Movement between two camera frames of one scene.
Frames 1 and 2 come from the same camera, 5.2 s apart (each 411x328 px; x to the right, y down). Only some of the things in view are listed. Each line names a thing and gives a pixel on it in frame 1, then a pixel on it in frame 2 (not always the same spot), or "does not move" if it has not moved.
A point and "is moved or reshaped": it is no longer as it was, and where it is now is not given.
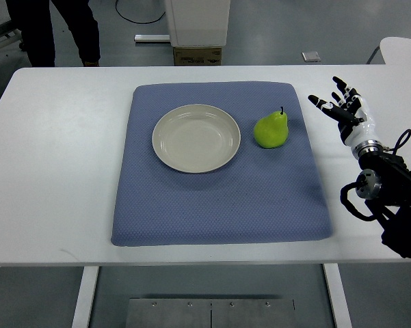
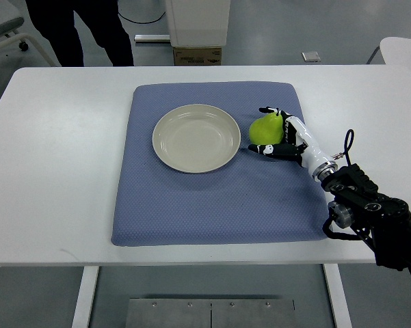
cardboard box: (197, 56) does not move
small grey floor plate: (310, 57) does not move
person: (33, 18) → (55, 19)
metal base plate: (210, 313) does not move
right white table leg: (337, 295) does not move
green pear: (271, 131) is moved or reshaped
